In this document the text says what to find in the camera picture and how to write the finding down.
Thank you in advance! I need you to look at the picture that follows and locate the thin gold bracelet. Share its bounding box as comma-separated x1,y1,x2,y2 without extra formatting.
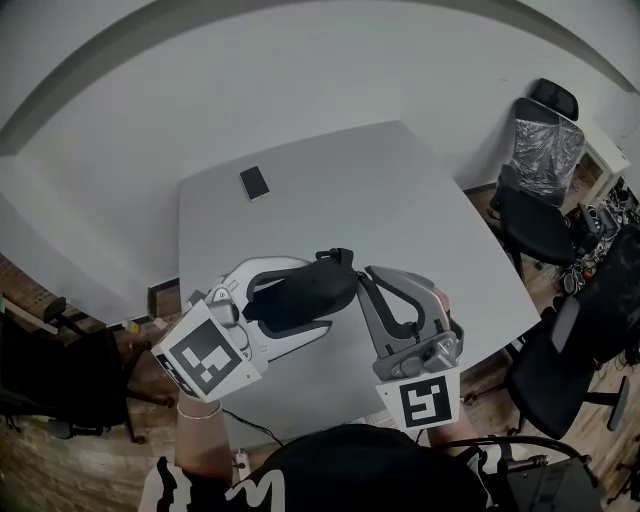
176,399,223,422

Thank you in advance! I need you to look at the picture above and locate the black oval case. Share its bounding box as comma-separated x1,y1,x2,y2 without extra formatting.
241,247,359,334

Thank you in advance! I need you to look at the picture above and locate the white side table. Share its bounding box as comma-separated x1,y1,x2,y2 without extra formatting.
574,133,633,211

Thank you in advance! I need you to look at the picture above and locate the black mesh office chair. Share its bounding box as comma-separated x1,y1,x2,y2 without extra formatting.
504,224,640,442

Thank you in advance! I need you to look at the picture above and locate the black smartphone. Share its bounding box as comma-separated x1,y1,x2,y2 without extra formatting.
238,165,272,203

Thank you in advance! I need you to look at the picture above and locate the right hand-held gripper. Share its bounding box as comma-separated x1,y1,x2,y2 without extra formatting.
357,265,466,430

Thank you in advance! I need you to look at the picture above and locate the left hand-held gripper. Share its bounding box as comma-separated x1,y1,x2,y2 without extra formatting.
151,256,335,404

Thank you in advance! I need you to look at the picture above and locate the black seat with curved armrest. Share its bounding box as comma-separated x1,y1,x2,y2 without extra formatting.
439,434,609,512

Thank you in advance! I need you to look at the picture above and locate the plastic-wrapped black office chair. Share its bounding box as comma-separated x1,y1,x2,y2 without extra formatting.
487,77,586,282

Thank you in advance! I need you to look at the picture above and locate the person's right hand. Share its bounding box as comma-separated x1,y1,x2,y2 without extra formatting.
430,286,454,322

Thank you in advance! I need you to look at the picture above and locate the thin black cable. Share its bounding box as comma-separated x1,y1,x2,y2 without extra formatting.
219,407,287,447

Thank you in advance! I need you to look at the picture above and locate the pile of cables and devices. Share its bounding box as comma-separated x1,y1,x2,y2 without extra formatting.
559,174,640,297

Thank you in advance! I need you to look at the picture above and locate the person's left forearm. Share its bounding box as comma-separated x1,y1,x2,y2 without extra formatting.
174,392,236,485

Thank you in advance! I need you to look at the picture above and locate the person's black printed shirt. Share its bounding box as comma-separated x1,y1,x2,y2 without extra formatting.
139,423,494,512

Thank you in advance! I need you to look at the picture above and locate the person's right forearm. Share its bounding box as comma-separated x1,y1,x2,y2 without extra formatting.
417,399,482,452

